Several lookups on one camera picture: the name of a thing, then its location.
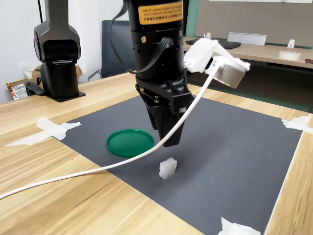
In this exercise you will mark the grey office partition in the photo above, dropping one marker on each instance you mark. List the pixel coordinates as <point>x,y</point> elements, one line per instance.
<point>244,19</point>

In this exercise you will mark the white tape cross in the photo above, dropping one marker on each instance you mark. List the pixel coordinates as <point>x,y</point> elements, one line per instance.
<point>298,123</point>
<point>234,230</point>
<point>49,127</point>

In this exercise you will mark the orange labelled packet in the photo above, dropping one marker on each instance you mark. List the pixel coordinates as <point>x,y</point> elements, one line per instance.
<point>17,91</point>

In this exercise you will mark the small white plastic terminal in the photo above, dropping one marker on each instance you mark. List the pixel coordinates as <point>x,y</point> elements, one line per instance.
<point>167,169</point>

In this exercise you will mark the white crumpled plastic bag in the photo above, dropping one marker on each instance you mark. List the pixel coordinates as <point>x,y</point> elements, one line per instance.
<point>25,71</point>

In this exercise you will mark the pale wooden desk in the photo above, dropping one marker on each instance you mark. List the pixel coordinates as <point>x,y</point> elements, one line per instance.
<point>269,55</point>

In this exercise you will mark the small white desk bracket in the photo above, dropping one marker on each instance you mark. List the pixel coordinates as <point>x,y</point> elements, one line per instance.
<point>207,36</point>
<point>291,44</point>

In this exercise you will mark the white tape roll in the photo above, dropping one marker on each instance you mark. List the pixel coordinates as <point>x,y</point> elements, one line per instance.
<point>289,57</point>

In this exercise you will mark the dark grey mat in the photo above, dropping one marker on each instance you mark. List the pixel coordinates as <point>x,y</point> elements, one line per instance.
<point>220,171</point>

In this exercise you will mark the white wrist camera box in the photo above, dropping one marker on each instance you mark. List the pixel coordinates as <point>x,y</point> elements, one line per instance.
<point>203,54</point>

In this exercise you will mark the dark grey office chair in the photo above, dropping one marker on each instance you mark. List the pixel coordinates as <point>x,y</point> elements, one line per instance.
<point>122,36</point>

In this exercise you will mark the round green lid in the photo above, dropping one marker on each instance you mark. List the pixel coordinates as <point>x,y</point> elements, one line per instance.
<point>129,143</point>

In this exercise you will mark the black table clamp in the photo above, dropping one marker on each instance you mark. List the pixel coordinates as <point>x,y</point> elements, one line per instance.
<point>34,89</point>

